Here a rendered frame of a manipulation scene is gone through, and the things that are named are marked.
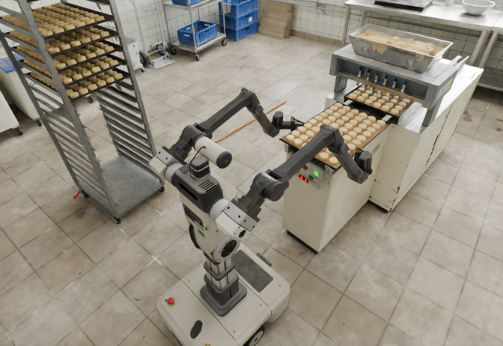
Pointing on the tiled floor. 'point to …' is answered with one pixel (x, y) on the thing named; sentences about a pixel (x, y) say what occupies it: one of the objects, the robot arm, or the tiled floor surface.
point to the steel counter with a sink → (456, 18)
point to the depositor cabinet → (414, 139)
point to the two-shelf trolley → (192, 21)
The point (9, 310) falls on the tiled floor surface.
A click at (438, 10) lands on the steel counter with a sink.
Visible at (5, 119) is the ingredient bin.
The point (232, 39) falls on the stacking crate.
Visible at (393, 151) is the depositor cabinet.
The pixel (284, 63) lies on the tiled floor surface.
